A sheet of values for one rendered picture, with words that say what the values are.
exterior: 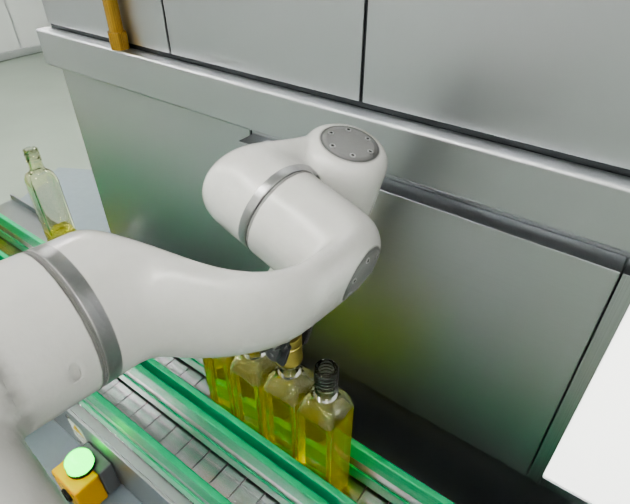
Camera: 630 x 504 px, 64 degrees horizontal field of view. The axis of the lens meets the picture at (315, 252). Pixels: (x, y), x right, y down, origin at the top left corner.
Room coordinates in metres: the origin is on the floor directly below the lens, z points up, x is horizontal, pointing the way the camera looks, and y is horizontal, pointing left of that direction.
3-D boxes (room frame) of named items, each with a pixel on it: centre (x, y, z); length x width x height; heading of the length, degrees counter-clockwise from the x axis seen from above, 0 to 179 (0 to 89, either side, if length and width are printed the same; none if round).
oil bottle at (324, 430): (0.39, -0.01, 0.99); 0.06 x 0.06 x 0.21; 53
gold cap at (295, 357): (0.42, 0.03, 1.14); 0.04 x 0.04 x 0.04
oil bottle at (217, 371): (0.49, 0.13, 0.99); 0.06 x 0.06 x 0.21; 54
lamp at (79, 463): (0.45, 0.38, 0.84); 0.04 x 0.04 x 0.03
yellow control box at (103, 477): (0.45, 0.39, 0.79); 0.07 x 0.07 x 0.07; 53
